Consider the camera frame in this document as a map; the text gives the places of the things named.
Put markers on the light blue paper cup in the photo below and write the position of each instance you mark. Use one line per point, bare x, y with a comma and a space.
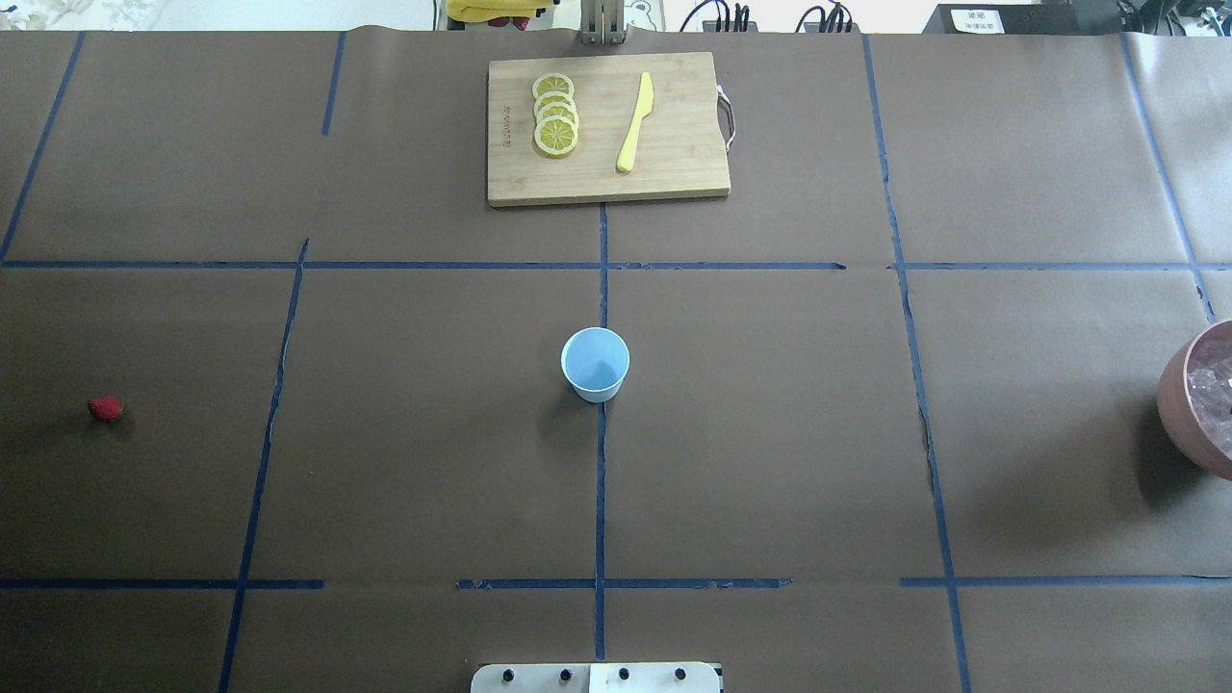
595, 362

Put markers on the pink bowl of ice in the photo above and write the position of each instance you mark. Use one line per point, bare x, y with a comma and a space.
1193, 399

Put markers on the yellow plastic knife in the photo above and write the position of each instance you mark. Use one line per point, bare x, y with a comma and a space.
643, 107

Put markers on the bamboo cutting board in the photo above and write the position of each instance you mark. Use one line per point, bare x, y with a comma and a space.
682, 152

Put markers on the black power strip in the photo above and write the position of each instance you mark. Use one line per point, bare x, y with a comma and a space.
719, 17

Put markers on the yellow cloth bag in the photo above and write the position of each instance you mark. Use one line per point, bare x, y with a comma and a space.
497, 13

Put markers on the red strawberry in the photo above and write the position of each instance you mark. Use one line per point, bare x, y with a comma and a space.
106, 409

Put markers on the aluminium frame post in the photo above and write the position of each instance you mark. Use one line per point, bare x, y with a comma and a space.
602, 22

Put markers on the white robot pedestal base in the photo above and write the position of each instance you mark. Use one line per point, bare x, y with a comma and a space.
654, 676

